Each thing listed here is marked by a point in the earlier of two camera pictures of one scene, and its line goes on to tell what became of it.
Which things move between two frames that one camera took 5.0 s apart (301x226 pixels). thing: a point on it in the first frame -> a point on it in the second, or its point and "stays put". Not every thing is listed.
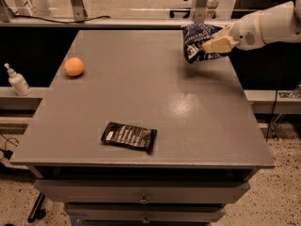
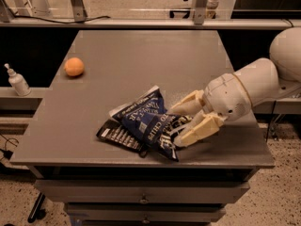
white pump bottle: [18, 82] stays put
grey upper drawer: [141, 190] stays put
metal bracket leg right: [199, 2] stays put
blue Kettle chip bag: [193, 38] -> [144, 123]
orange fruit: [73, 66] stays put
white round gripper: [245, 33] -> [226, 97]
